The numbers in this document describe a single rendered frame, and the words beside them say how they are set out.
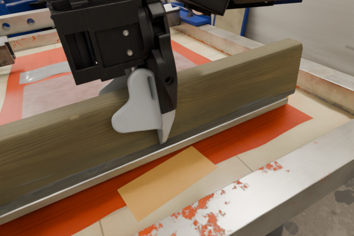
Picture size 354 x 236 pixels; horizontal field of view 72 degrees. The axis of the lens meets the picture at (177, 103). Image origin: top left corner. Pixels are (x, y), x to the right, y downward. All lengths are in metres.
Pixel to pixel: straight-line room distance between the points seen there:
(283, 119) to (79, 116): 0.27
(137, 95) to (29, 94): 0.36
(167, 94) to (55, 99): 0.32
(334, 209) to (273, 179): 1.30
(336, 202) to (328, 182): 1.30
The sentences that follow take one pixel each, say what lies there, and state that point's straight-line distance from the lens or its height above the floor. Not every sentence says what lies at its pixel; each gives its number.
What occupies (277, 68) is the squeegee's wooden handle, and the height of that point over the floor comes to 1.03.
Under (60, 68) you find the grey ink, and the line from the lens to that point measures 0.63.
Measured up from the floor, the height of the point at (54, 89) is 0.96.
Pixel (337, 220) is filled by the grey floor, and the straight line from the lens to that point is 1.51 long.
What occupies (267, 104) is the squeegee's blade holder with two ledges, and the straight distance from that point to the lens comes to 0.34.
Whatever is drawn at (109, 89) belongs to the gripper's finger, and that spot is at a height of 1.05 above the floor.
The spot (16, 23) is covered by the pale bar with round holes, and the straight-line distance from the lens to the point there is 0.91.
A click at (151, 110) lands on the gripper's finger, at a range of 0.23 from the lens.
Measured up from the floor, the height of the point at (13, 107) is 0.95.
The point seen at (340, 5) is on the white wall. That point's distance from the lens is 2.48.
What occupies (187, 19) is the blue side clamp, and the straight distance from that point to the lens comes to 0.71.
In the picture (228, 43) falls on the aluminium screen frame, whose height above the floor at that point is 0.98.
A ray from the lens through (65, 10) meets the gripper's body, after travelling 0.21.
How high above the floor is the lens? 1.17
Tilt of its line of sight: 33 degrees down
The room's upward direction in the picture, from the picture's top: 6 degrees counter-clockwise
